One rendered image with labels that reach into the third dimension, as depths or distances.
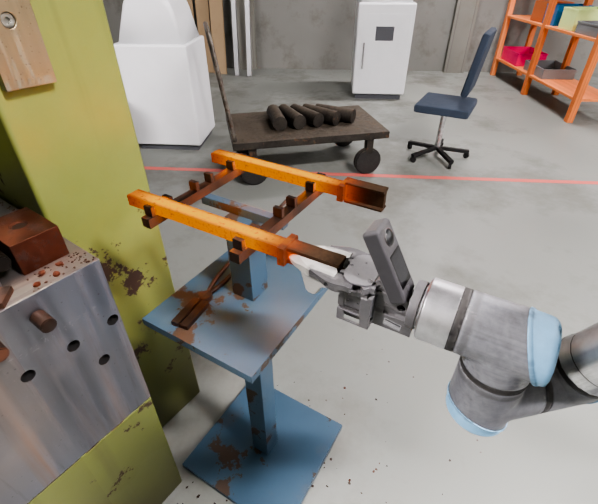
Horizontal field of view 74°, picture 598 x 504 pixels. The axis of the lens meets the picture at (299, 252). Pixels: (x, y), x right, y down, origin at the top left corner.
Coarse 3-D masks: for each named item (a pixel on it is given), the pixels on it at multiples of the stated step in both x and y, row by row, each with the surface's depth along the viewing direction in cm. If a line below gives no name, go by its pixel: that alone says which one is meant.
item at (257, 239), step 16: (144, 192) 77; (160, 208) 73; (176, 208) 72; (192, 208) 72; (192, 224) 71; (208, 224) 68; (224, 224) 68; (240, 224) 68; (256, 240) 64; (272, 240) 64; (288, 240) 63; (288, 256) 63; (304, 256) 61; (320, 256) 60; (336, 256) 60
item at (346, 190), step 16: (224, 160) 92; (240, 160) 90; (256, 160) 90; (272, 176) 87; (288, 176) 85; (304, 176) 83; (320, 176) 83; (336, 192) 80; (352, 192) 79; (368, 192) 77; (384, 192) 75; (368, 208) 78
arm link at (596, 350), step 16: (576, 336) 54; (592, 336) 50; (560, 352) 55; (576, 352) 53; (592, 352) 50; (560, 368) 55; (576, 368) 53; (592, 368) 50; (560, 384) 56; (576, 384) 53; (592, 384) 52; (560, 400) 56; (576, 400) 56; (592, 400) 55
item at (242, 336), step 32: (224, 256) 106; (192, 288) 95; (224, 288) 95; (288, 288) 95; (160, 320) 87; (224, 320) 87; (256, 320) 87; (288, 320) 87; (224, 352) 80; (256, 352) 80
